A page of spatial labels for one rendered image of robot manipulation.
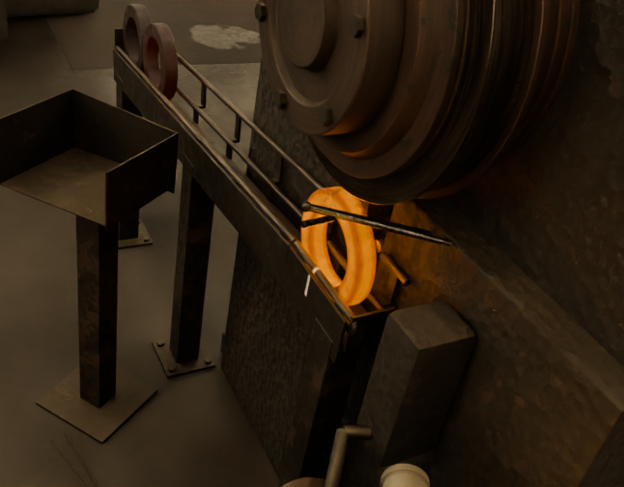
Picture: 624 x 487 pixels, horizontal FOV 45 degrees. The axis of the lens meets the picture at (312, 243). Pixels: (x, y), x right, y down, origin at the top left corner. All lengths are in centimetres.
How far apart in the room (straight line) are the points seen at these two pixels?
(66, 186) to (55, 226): 93
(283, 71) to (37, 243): 149
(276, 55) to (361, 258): 31
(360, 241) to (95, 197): 60
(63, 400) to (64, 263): 54
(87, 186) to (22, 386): 62
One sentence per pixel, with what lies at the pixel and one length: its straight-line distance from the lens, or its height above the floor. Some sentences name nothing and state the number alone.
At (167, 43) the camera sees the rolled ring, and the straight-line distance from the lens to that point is 184.
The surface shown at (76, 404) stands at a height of 1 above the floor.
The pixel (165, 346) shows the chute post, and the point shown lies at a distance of 202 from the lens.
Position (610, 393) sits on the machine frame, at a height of 87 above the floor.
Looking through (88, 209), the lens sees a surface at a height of 60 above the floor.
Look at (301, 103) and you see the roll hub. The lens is 96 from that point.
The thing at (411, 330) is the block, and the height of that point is 80.
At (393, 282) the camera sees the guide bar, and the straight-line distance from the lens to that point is 114.
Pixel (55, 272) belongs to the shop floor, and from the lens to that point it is 227.
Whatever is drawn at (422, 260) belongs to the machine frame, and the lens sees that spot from 108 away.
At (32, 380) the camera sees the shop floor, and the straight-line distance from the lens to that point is 196.
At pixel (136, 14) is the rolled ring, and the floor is 72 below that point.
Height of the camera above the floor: 141
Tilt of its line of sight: 35 degrees down
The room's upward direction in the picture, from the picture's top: 11 degrees clockwise
